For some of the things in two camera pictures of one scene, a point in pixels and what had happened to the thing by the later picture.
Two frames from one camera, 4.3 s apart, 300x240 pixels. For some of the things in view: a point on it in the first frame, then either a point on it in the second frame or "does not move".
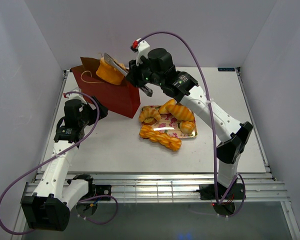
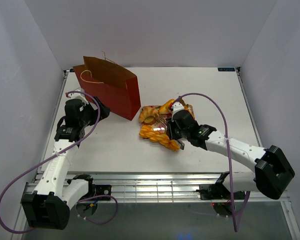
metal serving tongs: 148,91 → 164,122
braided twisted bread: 147,132 does not move
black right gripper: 133,77 → 171,124
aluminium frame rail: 160,187 does not move
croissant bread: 147,112 does not move
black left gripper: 103,109 does not move
